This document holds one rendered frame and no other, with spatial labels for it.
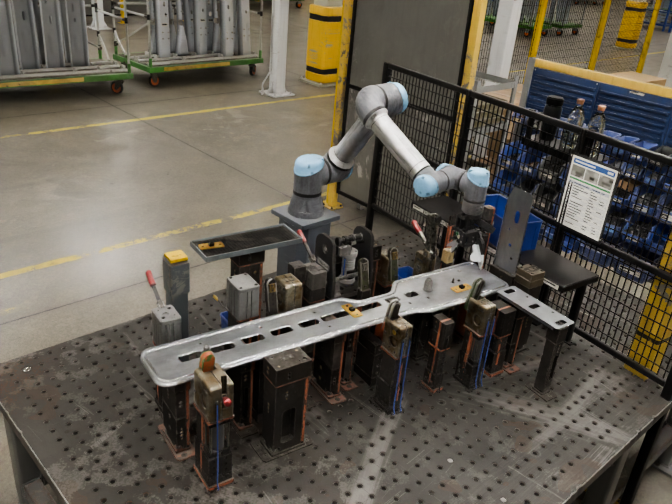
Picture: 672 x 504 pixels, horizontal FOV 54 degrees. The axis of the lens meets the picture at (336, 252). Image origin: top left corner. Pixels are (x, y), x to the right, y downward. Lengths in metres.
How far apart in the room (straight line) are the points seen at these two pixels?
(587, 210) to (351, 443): 1.30
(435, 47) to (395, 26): 0.39
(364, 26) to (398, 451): 3.62
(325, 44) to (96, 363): 7.95
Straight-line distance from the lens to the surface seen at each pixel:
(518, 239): 2.63
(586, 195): 2.76
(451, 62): 4.63
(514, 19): 6.81
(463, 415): 2.38
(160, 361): 2.00
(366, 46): 5.17
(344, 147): 2.64
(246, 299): 2.15
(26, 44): 8.98
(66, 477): 2.13
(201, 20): 10.14
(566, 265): 2.80
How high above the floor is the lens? 2.17
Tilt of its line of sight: 26 degrees down
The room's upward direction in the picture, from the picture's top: 5 degrees clockwise
